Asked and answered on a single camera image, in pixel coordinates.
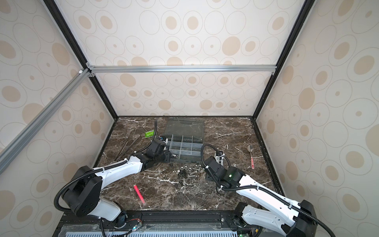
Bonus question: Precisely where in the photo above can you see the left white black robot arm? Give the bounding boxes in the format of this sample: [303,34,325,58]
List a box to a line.
[54,137,171,222]

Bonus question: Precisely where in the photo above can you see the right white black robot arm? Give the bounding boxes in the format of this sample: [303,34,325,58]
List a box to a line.
[202,157,335,237]

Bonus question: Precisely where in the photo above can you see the green snack packet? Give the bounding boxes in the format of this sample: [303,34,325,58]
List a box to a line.
[145,130,156,138]

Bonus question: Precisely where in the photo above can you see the clear grey compartment organizer box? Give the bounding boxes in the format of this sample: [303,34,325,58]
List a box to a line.
[163,118,204,164]

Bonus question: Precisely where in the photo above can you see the metal tongs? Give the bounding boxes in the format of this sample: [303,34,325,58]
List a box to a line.
[114,135,141,162]

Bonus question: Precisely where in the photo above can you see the pink marker pen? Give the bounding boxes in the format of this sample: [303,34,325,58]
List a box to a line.
[133,185,146,205]

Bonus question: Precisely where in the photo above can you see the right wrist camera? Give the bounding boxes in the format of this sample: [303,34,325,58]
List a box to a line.
[215,151,225,166]

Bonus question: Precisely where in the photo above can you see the pink handled metal spoon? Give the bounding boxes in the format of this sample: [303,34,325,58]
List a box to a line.
[247,145,255,169]

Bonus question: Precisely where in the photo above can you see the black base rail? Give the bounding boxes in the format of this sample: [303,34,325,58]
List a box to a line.
[53,209,309,237]

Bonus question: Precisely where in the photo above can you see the aluminium frame bar back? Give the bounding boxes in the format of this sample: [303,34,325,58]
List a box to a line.
[89,65,277,73]

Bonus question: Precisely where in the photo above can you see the aluminium frame bar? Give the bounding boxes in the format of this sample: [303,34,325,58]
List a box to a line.
[1,69,90,173]
[89,65,277,73]

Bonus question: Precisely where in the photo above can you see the aluminium frame bar left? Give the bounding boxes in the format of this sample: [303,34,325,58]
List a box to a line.
[1,69,90,173]

